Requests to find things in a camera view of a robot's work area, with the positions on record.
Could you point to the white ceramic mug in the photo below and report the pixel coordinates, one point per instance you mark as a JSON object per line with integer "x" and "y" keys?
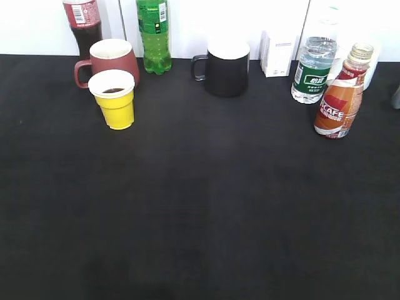
{"x": 344, "y": 45}

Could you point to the dark red ceramic mug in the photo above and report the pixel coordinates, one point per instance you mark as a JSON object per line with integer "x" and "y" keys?
{"x": 109, "y": 54}

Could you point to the orange coffee drink bottle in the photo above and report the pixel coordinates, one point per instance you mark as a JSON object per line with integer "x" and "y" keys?
{"x": 342, "y": 99}

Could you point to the yellow paper cup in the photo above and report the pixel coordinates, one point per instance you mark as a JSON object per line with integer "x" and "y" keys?
{"x": 113, "y": 91}

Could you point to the cola bottle red label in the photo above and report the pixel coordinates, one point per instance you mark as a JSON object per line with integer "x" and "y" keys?
{"x": 85, "y": 23}

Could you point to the black ceramic mug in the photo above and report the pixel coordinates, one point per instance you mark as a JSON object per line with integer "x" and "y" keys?
{"x": 224, "y": 69}

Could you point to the green sprite bottle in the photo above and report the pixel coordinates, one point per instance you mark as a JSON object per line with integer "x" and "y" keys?
{"x": 153, "y": 25}

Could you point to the grey object at right edge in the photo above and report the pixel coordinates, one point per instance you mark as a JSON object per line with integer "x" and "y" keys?
{"x": 395, "y": 101}

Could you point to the clear water bottle green label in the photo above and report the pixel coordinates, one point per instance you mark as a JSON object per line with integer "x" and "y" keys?
{"x": 316, "y": 57}

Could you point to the small white carton box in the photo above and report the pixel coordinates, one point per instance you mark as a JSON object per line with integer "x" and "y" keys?
{"x": 276, "y": 53}

